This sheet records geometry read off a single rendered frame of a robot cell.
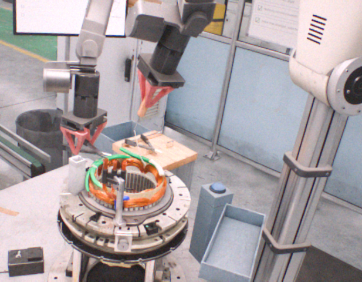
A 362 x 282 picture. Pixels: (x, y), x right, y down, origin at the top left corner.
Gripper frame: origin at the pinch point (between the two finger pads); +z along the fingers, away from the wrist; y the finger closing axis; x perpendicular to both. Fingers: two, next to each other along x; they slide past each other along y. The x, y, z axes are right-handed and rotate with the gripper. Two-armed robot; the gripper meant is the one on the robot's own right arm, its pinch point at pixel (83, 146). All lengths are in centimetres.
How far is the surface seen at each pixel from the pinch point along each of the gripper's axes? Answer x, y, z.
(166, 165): 14.0, -22.3, 10.6
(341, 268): 93, -148, 115
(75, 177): 5.4, 9.5, 2.2
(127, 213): 19.4, 9.1, 5.9
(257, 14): -19, -233, -9
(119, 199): 19.4, 13.2, -0.4
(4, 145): -74, -41, 45
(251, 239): 45.5, -9.1, 13.1
